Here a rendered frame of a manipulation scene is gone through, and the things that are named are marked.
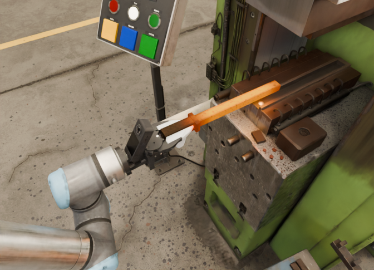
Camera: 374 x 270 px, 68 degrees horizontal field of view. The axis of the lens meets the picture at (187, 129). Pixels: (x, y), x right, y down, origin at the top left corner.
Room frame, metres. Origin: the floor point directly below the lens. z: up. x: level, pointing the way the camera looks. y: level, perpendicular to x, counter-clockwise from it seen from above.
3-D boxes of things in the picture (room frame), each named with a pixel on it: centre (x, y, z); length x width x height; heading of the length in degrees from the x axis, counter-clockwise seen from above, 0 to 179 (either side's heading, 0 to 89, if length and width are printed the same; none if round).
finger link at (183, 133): (0.46, 0.02, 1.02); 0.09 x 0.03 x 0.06; 118
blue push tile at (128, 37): (0.98, 0.23, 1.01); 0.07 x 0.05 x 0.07; 56
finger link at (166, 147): (0.43, 0.05, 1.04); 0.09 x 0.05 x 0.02; 118
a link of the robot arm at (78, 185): (0.33, 0.26, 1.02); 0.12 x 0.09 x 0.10; 121
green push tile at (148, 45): (0.92, 0.14, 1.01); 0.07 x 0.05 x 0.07; 56
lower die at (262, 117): (0.75, -0.38, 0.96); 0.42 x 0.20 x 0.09; 121
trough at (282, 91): (0.73, -0.40, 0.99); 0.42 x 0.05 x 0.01; 121
